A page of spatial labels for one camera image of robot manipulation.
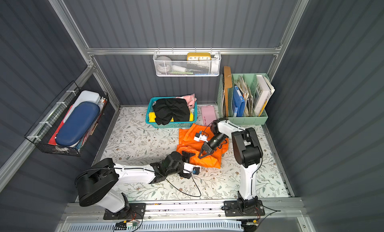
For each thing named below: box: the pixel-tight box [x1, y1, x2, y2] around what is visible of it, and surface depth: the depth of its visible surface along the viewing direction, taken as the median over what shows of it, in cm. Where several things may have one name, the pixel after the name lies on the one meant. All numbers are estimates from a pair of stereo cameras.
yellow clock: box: [187, 52, 212, 61], surface depth 89 cm
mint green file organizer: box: [217, 73, 270, 125], surface depth 103 cm
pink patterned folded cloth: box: [175, 93, 197, 112], surface depth 107 cm
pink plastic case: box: [201, 105, 217, 127], surface depth 117 cm
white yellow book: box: [254, 74, 276, 117], surface depth 100 cm
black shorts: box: [152, 98, 190, 126], surface depth 100 cm
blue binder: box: [232, 85, 245, 117], surface depth 101 cm
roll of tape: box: [155, 56, 172, 73], surface depth 89 cm
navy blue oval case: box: [55, 101, 101, 146], surface depth 69 cm
